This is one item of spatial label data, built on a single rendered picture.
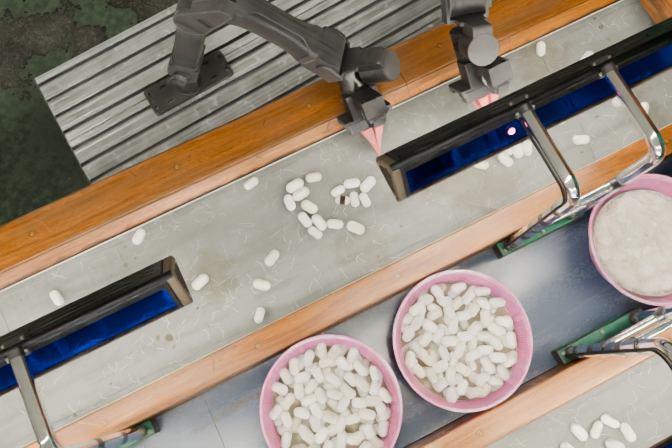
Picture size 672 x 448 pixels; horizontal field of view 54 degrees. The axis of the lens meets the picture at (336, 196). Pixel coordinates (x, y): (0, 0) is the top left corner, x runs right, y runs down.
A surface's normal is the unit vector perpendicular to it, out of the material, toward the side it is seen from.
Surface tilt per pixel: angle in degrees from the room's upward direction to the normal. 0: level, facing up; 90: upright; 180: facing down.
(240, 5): 39
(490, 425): 0
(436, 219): 0
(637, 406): 0
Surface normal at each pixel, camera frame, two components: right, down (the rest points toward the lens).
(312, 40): 0.62, -0.08
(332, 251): 0.00, -0.25
